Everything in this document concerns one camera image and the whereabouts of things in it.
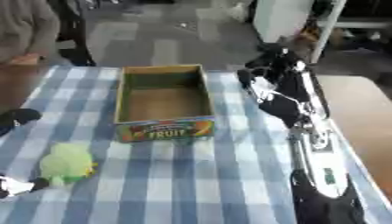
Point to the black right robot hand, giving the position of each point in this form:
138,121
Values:
286,105

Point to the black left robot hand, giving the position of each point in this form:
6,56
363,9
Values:
18,116

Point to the person's hand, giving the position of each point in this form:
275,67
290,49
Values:
25,59

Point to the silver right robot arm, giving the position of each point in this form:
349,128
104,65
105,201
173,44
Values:
321,163

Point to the tan cardboard box green inside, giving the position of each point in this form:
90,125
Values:
163,105

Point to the person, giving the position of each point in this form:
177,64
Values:
25,26

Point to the green soft toy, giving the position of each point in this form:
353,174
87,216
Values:
66,163

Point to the white post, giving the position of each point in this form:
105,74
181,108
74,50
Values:
326,26

